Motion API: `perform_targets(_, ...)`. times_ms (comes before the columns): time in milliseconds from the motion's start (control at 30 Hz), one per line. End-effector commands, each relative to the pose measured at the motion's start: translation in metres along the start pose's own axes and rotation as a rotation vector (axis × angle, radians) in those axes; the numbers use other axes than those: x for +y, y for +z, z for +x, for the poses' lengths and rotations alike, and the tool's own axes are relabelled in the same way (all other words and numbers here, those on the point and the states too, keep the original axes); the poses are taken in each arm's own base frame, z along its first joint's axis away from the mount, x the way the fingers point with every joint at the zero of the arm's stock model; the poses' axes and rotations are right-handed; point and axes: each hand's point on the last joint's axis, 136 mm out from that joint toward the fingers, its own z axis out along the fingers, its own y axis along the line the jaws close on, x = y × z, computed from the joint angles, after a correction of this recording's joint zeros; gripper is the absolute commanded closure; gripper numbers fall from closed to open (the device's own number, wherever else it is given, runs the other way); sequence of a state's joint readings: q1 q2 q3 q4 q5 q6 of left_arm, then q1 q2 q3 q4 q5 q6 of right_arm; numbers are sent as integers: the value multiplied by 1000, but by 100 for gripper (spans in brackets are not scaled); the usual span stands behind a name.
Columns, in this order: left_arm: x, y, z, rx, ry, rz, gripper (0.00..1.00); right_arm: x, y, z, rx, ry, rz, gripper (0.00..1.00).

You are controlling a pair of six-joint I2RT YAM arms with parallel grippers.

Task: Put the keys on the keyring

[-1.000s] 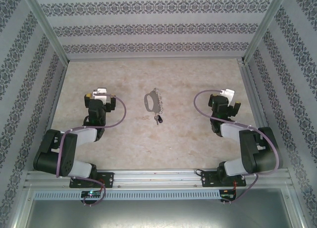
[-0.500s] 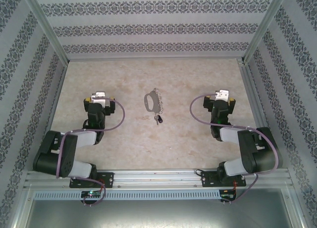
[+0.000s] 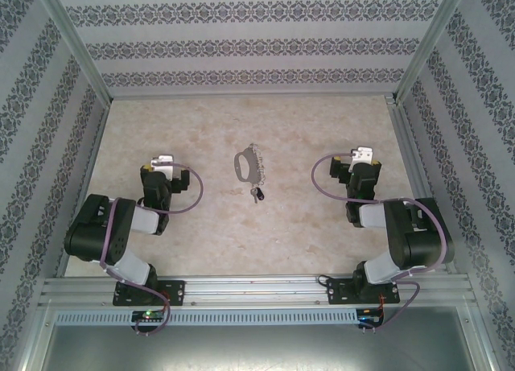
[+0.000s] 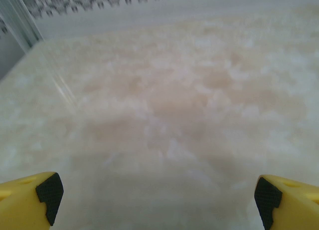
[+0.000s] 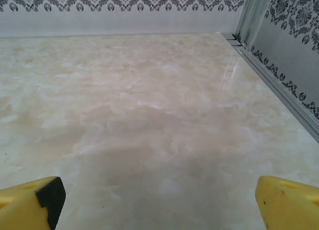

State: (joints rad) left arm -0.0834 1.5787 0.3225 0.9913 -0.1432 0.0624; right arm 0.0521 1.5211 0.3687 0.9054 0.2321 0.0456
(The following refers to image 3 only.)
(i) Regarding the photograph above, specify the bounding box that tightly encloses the aluminium frame rail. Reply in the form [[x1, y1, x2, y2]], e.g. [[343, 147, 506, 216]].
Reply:
[[55, 99, 112, 278], [107, 89, 399, 102], [385, 96, 458, 275]]

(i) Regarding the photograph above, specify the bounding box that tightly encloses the wide aluminium base rail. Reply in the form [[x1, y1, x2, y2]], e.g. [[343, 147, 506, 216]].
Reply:
[[38, 274, 472, 308]]

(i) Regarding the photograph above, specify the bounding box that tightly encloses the slotted grey cable duct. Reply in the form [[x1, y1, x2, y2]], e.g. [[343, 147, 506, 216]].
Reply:
[[53, 308, 360, 327]]

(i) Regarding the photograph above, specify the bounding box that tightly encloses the small controller board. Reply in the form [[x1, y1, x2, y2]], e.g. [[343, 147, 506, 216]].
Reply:
[[131, 308, 167, 323], [356, 306, 385, 323]]

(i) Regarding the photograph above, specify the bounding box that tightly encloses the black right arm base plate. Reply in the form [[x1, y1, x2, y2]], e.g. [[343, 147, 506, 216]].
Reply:
[[325, 276, 402, 307]]

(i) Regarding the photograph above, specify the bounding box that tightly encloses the aluminium corner post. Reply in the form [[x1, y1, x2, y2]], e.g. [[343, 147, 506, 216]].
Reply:
[[33, 0, 114, 103], [393, 0, 471, 103]]

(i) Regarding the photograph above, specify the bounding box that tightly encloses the grey metal shelf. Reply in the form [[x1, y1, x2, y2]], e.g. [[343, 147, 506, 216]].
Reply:
[[38, 324, 490, 371]]

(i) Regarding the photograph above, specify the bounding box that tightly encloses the metal key holder with rings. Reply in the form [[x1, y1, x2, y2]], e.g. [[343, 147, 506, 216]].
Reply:
[[233, 142, 267, 188]]

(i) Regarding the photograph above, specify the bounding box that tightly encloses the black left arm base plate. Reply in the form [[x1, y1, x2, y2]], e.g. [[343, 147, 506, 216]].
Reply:
[[113, 279, 187, 307]]

